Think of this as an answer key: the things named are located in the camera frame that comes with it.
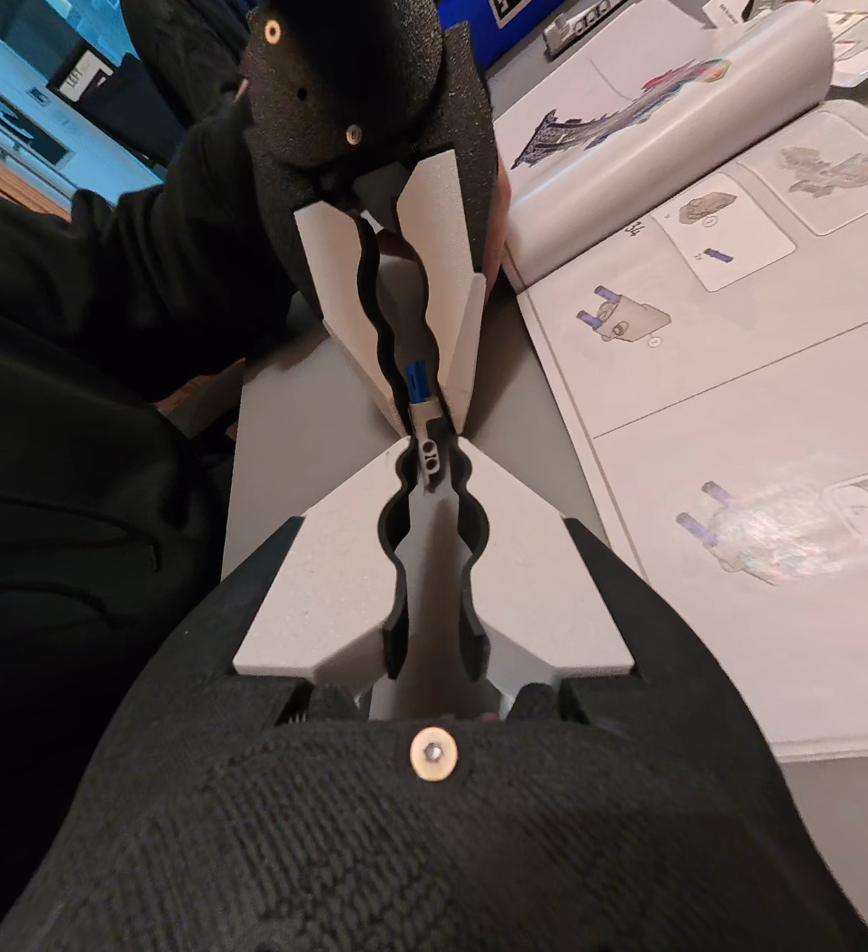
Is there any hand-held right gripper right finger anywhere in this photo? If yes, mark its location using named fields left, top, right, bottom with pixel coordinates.
left=449, top=437, right=636, bottom=718

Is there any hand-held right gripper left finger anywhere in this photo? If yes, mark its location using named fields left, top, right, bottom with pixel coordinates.
left=233, top=437, right=414, bottom=718

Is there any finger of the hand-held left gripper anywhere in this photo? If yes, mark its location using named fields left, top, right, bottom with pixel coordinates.
left=293, top=193, right=410, bottom=438
left=395, top=147, right=490, bottom=434

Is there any small toy brick piece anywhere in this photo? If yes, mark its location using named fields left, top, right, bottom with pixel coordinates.
left=403, top=360, right=451, bottom=478

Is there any person's left forearm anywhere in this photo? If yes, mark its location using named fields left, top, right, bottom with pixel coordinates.
left=69, top=97, right=316, bottom=395

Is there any person's left hand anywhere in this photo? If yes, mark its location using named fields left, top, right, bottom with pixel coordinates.
left=488, top=160, right=512, bottom=302

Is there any blue storage bin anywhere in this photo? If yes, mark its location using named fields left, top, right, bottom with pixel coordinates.
left=437, top=0, right=567, bottom=47

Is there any grey toy beam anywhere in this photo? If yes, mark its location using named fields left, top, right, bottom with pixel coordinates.
left=543, top=0, right=630, bottom=59

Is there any open instruction booklet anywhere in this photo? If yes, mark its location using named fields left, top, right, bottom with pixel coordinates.
left=492, top=0, right=868, bottom=766

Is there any person's black clothing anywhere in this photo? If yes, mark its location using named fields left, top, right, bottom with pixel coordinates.
left=0, top=186, right=252, bottom=952

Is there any white paper sheet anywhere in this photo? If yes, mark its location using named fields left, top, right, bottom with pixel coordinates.
left=702, top=0, right=868, bottom=92

